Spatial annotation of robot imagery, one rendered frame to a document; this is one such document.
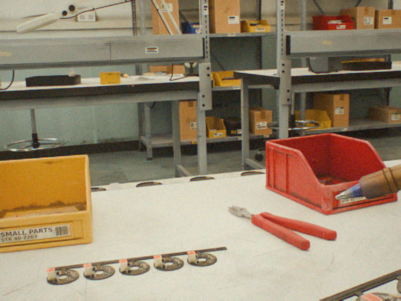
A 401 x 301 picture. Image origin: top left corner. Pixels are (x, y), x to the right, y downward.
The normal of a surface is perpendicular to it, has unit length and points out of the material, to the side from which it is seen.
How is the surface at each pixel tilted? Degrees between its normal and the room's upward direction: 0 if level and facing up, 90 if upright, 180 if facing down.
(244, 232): 0
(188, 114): 90
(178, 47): 90
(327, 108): 91
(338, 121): 90
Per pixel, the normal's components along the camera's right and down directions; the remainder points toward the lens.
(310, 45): 0.27, 0.18
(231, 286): -0.04, -0.98
